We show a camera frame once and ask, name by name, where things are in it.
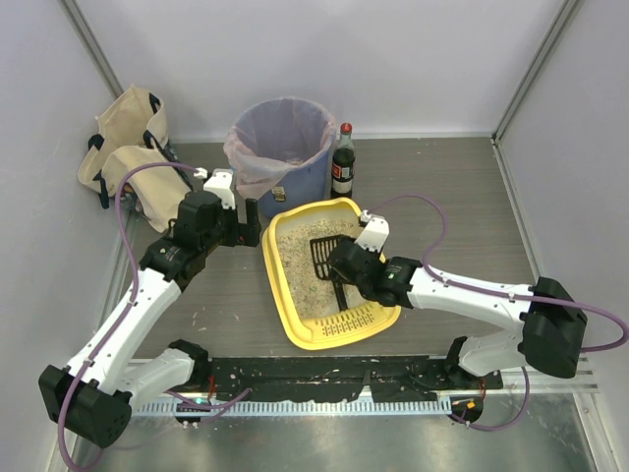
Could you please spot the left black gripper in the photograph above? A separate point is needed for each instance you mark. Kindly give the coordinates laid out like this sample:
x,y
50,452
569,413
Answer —
x,y
241,226

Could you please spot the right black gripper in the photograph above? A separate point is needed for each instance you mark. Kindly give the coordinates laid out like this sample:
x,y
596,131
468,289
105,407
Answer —
x,y
345,258

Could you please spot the black litter scoop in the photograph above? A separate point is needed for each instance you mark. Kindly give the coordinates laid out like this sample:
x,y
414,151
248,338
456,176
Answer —
x,y
321,249

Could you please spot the yellow litter box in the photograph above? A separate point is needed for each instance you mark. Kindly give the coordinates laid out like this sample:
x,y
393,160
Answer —
x,y
361,320

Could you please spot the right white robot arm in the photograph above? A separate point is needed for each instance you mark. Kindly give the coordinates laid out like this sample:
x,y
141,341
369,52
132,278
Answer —
x,y
539,326

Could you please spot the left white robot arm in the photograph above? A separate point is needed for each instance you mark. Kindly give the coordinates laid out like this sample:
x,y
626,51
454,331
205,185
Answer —
x,y
95,394

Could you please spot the cat litter pellets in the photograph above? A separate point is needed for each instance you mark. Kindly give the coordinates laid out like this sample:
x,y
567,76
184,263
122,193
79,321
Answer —
x,y
313,298

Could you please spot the blue trash bin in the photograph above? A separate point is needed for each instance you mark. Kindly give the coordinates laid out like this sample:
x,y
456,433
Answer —
x,y
297,189

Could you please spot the pink bin liner bag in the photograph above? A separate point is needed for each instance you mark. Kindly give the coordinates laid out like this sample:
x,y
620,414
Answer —
x,y
276,138

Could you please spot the dark soda bottle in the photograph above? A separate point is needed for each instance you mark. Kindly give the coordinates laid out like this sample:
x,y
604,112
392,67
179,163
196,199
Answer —
x,y
342,168

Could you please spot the beige canvas tote bag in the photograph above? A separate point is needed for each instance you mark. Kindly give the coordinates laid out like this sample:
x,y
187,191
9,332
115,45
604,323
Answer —
x,y
133,132

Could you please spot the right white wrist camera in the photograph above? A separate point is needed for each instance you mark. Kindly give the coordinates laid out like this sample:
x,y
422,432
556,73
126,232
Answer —
x,y
375,231

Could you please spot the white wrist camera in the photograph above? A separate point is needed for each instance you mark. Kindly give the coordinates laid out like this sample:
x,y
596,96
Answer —
x,y
220,183
375,231

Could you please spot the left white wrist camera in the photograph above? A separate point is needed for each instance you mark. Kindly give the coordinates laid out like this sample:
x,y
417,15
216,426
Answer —
x,y
220,183

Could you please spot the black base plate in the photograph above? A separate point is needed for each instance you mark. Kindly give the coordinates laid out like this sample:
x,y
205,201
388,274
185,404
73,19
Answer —
x,y
337,379

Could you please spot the slotted cable duct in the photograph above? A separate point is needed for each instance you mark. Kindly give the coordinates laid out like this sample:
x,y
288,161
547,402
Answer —
x,y
364,406

